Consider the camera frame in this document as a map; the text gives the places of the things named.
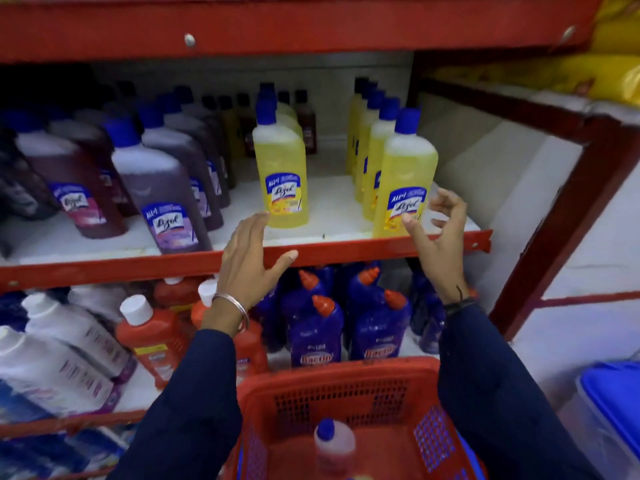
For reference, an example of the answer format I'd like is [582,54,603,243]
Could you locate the person's right forearm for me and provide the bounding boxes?
[436,297,603,480]

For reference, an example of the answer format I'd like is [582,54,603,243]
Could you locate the red metal shelf rack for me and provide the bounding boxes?
[0,0,640,440]

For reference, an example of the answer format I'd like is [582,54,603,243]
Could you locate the black wristband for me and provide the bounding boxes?
[442,286,479,318]

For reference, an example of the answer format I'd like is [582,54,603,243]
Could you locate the row of maroon cleaner bottles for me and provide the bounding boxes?
[14,82,139,241]

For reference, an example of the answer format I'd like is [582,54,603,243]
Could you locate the clear box blue lid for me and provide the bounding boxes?
[559,360,640,480]

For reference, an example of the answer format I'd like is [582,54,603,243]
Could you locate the white detergent bottle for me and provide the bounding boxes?
[0,325,122,421]
[67,285,128,323]
[21,292,137,385]

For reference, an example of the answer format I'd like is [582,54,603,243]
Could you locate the red plastic shopping basket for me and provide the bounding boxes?
[224,357,487,480]

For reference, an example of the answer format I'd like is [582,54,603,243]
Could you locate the yellow sacks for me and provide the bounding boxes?
[434,0,640,108]

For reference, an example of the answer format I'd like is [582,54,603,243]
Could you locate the person's left forearm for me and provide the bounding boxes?
[107,297,251,480]

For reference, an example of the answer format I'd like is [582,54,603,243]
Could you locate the stack of blue packets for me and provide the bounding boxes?
[0,381,137,480]

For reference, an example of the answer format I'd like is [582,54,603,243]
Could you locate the orange bottle white cap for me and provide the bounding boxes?
[152,277,202,309]
[189,279,269,386]
[115,294,190,391]

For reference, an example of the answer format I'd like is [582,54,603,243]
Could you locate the yellow cleaner bottle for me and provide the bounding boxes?
[257,90,305,141]
[350,83,379,184]
[258,82,299,121]
[345,77,371,175]
[361,97,402,222]
[252,100,310,229]
[354,90,387,203]
[372,107,440,239]

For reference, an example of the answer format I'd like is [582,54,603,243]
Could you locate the person's right hand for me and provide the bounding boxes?
[401,187,472,306]

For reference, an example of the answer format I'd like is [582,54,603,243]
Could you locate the pink liquid bottle blue cap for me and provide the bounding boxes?
[313,418,357,480]

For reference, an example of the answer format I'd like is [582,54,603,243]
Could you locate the person's left hand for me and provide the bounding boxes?
[216,212,299,308]

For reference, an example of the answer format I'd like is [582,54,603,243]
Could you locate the row of small brown bottles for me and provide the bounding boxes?
[200,89,318,189]

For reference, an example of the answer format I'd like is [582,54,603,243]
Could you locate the group of blue orange-capped bottles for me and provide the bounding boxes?
[252,264,414,368]

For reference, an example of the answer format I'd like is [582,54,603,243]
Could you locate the violet bottle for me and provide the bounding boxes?
[409,267,447,356]

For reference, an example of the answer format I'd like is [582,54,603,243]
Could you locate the row of purple cleaner bottles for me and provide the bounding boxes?
[102,85,239,256]

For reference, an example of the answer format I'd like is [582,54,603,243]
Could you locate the silver bracelet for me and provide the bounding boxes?
[212,293,250,333]

